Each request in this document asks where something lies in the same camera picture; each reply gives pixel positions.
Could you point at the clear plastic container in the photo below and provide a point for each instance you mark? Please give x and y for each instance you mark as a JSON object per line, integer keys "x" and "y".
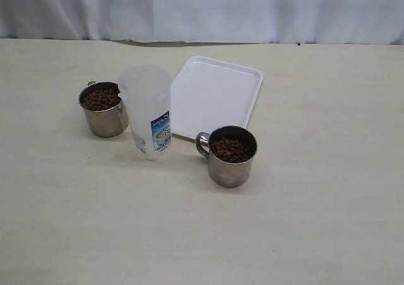
{"x": 145, "y": 91}

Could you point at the right steel mug with kibble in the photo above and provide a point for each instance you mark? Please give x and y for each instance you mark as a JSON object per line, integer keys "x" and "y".
{"x": 229, "y": 152}

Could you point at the white plastic tray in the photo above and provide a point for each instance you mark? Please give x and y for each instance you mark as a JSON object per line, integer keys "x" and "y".
{"x": 208, "y": 94}

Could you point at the white backdrop curtain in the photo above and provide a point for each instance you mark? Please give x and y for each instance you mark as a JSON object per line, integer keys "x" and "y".
{"x": 211, "y": 21}

